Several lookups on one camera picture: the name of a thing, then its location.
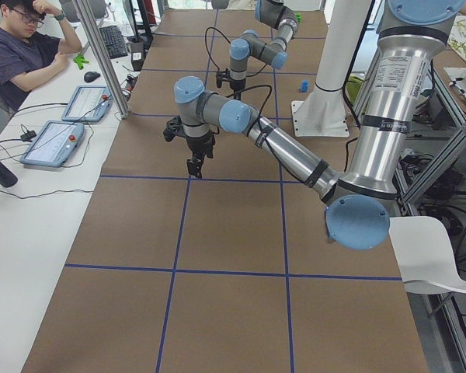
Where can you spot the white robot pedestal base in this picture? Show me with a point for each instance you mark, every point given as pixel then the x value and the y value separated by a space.
pixel 323 113

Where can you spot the black keyboard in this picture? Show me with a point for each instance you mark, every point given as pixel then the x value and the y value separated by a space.
pixel 114 41

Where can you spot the teach pendant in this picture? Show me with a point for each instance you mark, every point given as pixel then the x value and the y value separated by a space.
pixel 54 144
pixel 88 103

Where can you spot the white paper sheet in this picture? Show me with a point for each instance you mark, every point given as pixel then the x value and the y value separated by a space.
pixel 425 256

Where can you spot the upper teach pendant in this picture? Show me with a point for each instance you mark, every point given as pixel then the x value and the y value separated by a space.
pixel 88 103

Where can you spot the grey aluminium frame post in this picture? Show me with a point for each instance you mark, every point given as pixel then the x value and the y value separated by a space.
pixel 95 40

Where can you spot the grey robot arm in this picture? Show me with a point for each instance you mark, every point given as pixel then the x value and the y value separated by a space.
pixel 275 15
pixel 357 200

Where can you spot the seated person in grey shirt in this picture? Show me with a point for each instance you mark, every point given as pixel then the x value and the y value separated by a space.
pixel 29 59

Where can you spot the lower teach pendant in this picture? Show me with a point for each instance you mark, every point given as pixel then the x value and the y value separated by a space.
pixel 54 144

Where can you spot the green plastic toy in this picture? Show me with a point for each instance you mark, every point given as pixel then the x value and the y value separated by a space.
pixel 80 61

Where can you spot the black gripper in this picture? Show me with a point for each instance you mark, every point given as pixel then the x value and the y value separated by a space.
pixel 200 144
pixel 238 84

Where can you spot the black computer mouse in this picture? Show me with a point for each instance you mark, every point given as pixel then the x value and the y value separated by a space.
pixel 91 76

